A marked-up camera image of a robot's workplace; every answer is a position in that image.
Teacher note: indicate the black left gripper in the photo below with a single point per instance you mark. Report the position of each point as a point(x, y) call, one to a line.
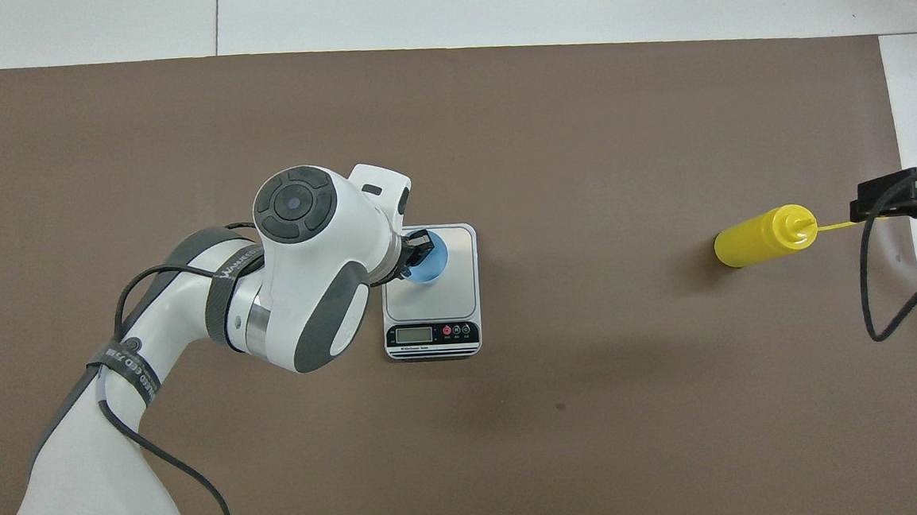
point(411, 259)

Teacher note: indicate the light blue plastic cup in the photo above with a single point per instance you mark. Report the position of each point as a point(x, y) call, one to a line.
point(434, 267)

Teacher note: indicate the yellow squeeze bottle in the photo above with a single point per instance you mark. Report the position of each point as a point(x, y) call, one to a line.
point(752, 239)

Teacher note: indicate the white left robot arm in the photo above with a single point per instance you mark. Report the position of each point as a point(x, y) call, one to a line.
point(299, 259)

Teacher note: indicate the silver digital kitchen scale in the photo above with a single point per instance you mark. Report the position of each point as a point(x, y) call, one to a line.
point(449, 306)

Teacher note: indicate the brown paper table mat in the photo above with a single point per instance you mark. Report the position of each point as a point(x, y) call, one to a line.
point(595, 408)

